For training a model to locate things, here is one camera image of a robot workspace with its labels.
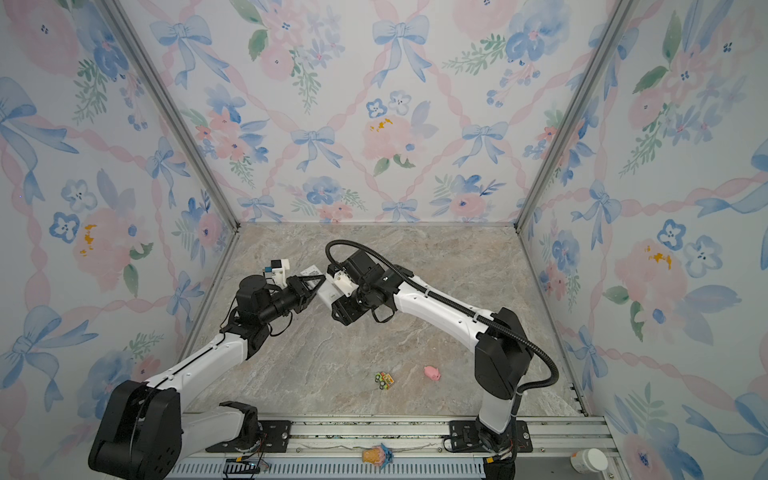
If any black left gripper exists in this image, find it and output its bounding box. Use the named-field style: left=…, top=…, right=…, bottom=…
left=259, top=275, right=325, bottom=328

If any white remote control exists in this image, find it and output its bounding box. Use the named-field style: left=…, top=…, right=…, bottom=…
left=300, top=265, right=344, bottom=309

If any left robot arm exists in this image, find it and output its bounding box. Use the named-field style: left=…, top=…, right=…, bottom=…
left=88, top=275, right=325, bottom=479

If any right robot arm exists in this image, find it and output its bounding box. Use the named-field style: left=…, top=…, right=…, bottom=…
left=327, top=250, right=533, bottom=453

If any red green toy car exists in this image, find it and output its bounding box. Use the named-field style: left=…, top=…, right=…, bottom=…
left=375, top=372, right=394, bottom=390

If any pink pig toy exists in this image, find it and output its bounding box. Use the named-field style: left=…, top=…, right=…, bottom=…
left=423, top=366, right=441, bottom=381

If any orange blue plush toy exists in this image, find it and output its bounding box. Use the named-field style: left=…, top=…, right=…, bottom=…
left=362, top=444, right=394, bottom=468

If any white cup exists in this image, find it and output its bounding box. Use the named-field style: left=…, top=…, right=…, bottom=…
left=570, top=448, right=608, bottom=474

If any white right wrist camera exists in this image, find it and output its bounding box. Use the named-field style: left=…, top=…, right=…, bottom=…
left=332, top=270, right=358, bottom=297

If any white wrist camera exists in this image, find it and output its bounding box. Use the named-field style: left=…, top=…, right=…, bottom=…
left=332, top=270, right=358, bottom=297
left=263, top=259, right=290, bottom=289

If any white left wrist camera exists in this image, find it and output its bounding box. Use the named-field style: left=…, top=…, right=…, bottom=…
left=263, top=259, right=290, bottom=289

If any black corrugated cable conduit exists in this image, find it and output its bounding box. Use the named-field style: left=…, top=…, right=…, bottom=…
left=324, top=239, right=561, bottom=421

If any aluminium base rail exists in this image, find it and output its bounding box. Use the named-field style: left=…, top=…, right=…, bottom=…
left=107, top=413, right=625, bottom=480

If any aluminium corner post left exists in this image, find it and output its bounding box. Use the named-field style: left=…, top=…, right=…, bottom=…
left=96, top=0, right=240, bottom=232

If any aluminium corner post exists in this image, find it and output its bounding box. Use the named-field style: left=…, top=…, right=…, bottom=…
left=96, top=0, right=240, bottom=232
left=515, top=0, right=635, bottom=235

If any aluminium corner post right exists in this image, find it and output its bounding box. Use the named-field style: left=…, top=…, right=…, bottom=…
left=515, top=0, right=635, bottom=235

